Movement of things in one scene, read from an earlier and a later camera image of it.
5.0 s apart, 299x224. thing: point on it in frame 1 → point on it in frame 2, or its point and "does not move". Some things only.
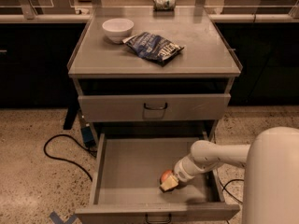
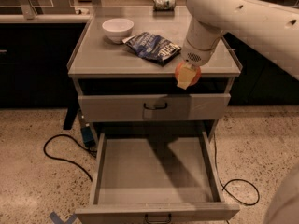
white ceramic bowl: (117, 29) does not move
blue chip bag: (152, 47) does not move
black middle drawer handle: (158, 222) does not move
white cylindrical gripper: (181, 173) → (195, 56)
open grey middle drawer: (126, 176) does not move
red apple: (165, 175) → (195, 78)
